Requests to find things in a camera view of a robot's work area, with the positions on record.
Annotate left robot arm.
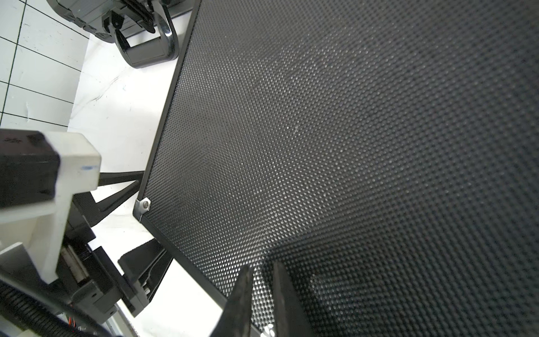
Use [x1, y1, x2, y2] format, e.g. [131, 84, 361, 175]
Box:
[1, 171, 172, 336]

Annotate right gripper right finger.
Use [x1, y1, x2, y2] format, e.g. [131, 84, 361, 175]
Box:
[273, 262, 314, 336]

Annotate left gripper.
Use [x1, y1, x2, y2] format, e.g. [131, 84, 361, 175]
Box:
[57, 171, 173, 324]

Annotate black poker case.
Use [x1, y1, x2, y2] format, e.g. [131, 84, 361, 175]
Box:
[140, 1, 538, 336]
[48, 0, 195, 69]

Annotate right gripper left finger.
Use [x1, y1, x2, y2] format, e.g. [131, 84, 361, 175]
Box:
[211, 265, 253, 337]

